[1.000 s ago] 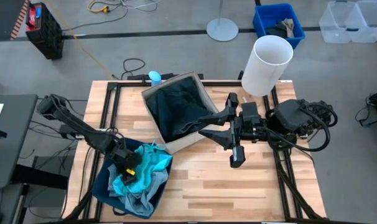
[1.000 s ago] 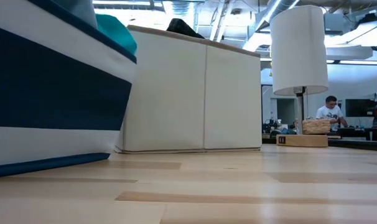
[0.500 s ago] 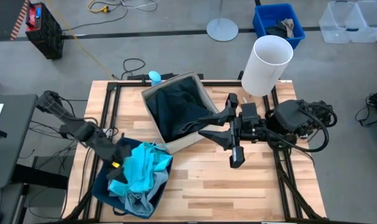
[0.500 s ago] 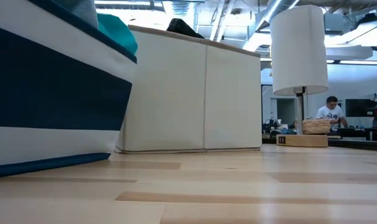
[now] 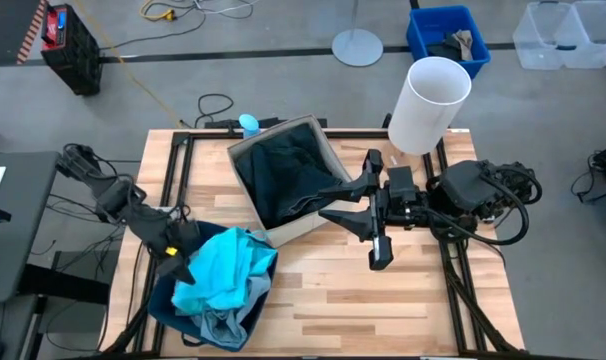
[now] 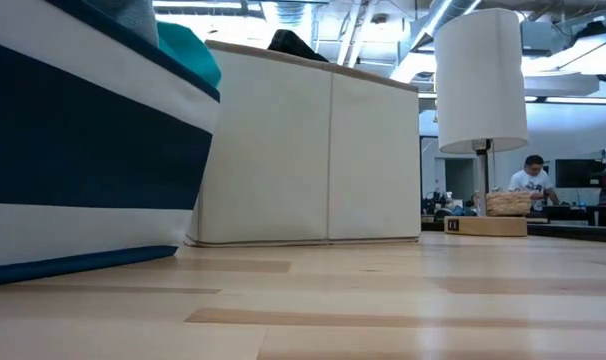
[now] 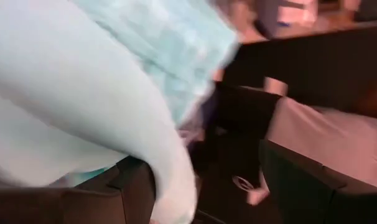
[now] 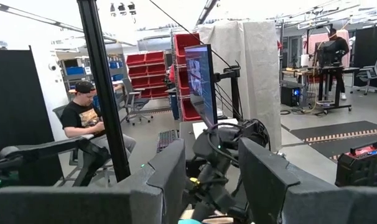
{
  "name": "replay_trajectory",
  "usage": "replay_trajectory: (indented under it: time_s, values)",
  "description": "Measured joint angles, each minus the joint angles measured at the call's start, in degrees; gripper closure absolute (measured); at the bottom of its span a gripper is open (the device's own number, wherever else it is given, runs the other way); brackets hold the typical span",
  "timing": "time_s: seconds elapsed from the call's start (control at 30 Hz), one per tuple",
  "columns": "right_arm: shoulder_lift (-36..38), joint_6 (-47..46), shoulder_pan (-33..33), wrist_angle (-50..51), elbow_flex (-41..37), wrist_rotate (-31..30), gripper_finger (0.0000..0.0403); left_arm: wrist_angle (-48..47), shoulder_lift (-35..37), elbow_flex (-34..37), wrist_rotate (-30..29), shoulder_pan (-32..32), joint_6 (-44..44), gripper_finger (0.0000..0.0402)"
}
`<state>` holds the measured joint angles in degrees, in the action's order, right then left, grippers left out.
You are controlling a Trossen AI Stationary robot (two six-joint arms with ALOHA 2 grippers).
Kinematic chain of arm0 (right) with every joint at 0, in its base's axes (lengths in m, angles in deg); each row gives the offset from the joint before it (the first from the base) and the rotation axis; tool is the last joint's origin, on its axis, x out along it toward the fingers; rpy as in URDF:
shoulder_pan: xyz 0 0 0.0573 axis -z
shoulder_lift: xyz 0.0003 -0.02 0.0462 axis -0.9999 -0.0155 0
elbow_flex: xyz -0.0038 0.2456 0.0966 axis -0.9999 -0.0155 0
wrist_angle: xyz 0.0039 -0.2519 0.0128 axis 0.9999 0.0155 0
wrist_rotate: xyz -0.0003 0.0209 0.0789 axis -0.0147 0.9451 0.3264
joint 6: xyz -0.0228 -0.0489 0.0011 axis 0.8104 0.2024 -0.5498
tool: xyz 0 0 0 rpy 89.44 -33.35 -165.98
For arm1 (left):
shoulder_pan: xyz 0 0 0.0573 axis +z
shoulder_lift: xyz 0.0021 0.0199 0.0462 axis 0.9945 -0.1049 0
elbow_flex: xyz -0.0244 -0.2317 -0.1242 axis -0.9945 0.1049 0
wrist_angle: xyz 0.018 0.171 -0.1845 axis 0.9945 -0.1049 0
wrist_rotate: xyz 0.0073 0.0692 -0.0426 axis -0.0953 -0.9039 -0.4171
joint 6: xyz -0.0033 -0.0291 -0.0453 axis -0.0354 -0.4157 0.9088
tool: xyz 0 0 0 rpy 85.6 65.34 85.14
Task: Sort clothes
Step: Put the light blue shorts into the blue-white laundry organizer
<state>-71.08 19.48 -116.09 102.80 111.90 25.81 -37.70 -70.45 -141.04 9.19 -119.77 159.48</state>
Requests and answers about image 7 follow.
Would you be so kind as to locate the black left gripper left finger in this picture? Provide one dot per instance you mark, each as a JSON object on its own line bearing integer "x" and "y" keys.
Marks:
{"x": 82, "y": 205}

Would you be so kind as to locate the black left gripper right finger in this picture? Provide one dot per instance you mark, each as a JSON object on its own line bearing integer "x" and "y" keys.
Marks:
{"x": 316, "y": 199}

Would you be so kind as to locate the light mint garment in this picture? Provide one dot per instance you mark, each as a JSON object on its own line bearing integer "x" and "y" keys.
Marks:
{"x": 82, "y": 93}

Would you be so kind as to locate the navy white striped bin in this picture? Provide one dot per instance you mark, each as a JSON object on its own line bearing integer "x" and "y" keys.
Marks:
{"x": 316, "y": 62}

